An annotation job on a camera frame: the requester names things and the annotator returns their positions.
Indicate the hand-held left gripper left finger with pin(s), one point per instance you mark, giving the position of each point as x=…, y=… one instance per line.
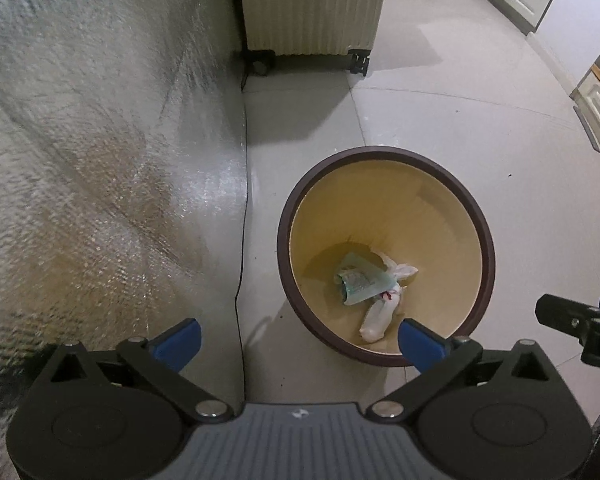
x=179, y=342

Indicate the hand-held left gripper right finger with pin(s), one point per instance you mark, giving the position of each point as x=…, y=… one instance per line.
x=421, y=345

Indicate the brown rimmed trash bin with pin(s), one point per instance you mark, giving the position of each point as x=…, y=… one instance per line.
x=380, y=200

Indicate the green crumpled packet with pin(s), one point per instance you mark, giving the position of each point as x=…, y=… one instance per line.
x=362, y=280

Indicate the low white cabinet wooden top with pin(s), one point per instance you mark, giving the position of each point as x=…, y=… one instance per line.
x=597, y=105

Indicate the embossed foil table cover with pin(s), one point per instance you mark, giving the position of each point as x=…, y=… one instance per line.
x=90, y=160

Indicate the cream ribbed suitcase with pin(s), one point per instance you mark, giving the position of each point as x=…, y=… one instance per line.
x=310, y=5

